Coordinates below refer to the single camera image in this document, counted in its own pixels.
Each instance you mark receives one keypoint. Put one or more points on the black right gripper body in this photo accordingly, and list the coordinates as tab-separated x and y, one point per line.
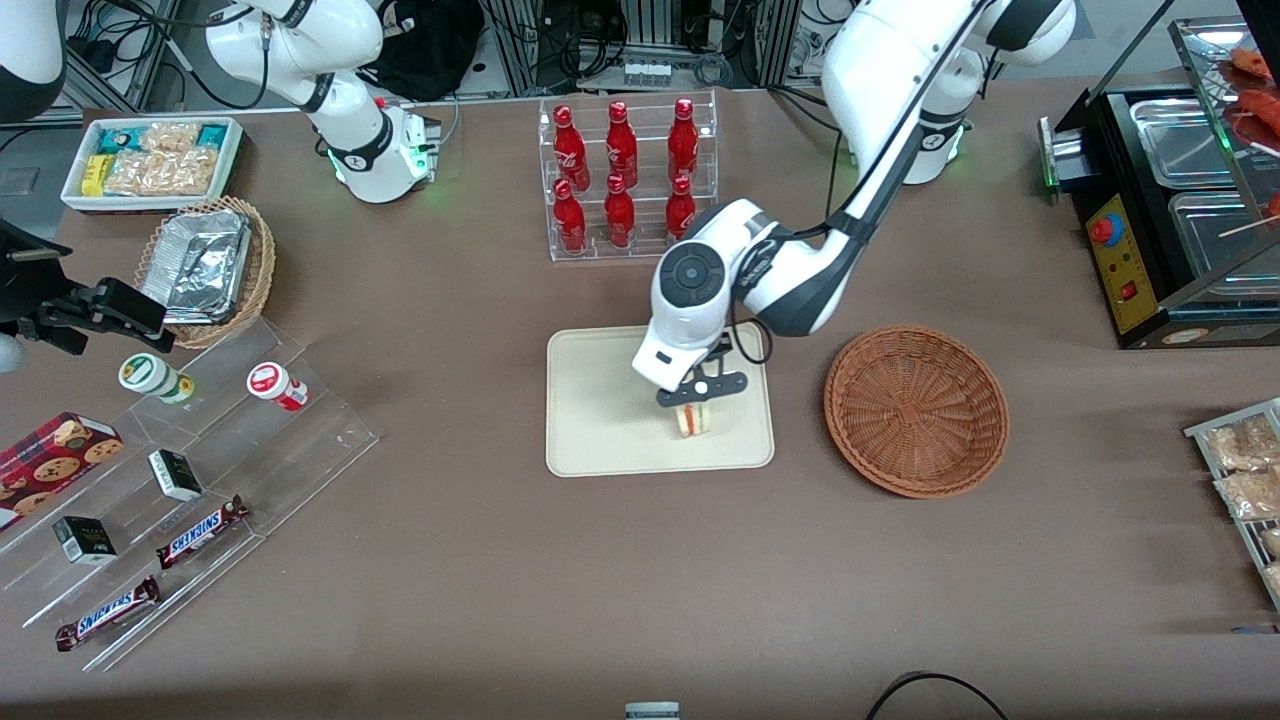
28	283

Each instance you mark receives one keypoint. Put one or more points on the plastic sandwich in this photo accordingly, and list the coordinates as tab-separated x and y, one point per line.
695	420

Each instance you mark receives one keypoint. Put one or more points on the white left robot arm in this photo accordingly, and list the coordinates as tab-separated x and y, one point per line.
880	60

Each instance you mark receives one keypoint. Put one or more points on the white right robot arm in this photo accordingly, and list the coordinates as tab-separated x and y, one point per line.
350	120

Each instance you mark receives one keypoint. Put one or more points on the beige rectangular tray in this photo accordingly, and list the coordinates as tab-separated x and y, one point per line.
610	420

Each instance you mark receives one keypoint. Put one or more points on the light wicker basket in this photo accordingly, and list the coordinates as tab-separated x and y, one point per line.
262	270

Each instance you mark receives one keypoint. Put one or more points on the round brown wicker basket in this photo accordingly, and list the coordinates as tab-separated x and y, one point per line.
915	410

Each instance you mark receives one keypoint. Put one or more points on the tray of packaged snacks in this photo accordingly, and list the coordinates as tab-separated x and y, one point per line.
1200	432

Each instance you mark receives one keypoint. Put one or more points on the green lid cup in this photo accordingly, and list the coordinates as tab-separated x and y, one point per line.
152	376

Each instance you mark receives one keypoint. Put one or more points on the aluminium foil container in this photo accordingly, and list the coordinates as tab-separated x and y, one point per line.
195	265

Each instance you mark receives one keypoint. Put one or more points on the white snack bin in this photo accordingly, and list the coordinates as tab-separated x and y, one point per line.
75	195

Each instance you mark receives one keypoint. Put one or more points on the yellow snack packet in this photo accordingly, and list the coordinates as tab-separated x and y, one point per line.
94	176

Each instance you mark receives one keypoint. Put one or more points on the clear acrylic bottle rack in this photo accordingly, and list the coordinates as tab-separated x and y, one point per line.
645	235

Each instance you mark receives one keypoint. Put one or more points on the red lid cup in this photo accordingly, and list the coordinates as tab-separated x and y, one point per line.
277	386

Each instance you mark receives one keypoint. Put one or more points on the small black box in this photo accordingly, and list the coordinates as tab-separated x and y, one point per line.
176	475
84	541

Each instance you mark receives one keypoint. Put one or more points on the clear acrylic tiered stand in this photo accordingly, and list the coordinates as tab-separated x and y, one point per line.
250	460

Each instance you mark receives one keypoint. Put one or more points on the red cola bottle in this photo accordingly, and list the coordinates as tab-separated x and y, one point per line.
570	218
621	145
568	145
683	140
681	208
619	213

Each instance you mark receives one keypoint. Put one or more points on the red cookie box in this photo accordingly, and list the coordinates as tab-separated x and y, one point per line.
50	465

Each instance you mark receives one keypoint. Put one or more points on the teal snack packet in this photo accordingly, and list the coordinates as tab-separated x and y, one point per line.
211	134
118	138

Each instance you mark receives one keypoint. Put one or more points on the snickers bar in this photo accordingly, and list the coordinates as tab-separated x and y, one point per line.
200	532
108	612

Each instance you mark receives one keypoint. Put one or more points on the white power strip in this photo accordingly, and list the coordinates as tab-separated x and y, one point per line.
648	73

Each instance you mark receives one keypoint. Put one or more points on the small grey device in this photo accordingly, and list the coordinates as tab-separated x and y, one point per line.
652	711

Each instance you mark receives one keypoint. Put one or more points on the black bag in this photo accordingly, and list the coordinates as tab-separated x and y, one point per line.
430	45

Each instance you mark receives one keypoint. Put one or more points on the black food warmer yellow panel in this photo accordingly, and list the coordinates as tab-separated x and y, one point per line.
1125	260

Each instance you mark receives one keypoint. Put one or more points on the steel warmer pan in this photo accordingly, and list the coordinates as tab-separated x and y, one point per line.
1215	240
1180	140

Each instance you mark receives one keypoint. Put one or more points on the clear bag of fried snacks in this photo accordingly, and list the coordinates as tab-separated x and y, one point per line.
1250	495
1240	445

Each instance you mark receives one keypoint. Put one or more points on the red sausage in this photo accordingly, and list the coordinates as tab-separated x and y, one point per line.
1262	108
1250	62

